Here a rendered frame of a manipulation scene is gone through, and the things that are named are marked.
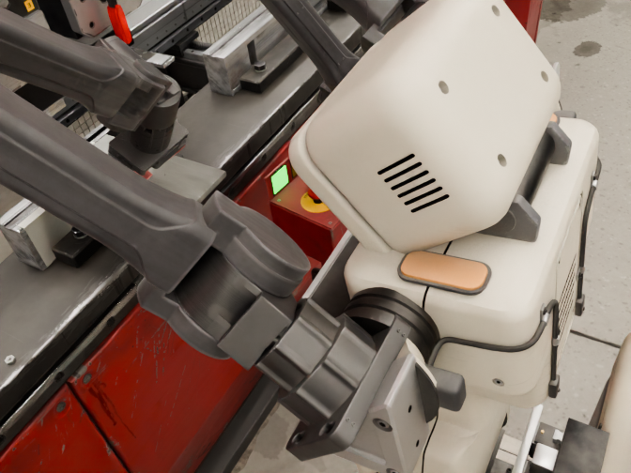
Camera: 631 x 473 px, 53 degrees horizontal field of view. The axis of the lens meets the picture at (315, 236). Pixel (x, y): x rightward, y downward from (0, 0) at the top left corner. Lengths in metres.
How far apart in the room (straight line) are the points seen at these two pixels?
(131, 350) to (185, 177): 0.36
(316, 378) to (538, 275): 0.19
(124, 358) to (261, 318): 0.75
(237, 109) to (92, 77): 0.71
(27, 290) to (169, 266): 0.69
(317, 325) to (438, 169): 0.15
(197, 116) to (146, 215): 0.95
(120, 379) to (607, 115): 2.29
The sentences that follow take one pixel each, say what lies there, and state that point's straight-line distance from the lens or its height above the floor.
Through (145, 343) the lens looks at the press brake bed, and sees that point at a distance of 1.24.
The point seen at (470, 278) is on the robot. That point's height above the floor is 1.24.
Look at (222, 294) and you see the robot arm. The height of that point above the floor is 1.26.
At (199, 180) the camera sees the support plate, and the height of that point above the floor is 1.00.
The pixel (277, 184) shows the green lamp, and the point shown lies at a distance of 1.29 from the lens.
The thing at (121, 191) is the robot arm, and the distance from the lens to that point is 0.46.
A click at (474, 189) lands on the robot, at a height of 1.31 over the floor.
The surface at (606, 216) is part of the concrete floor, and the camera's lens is 2.46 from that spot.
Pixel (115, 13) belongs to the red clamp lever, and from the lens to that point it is 1.09.
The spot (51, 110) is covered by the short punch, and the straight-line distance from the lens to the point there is 1.13.
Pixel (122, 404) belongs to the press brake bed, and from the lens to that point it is 1.27.
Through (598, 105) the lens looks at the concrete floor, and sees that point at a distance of 3.00.
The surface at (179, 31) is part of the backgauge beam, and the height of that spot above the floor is 0.91.
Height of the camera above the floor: 1.63
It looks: 45 degrees down
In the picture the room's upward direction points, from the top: 8 degrees counter-clockwise
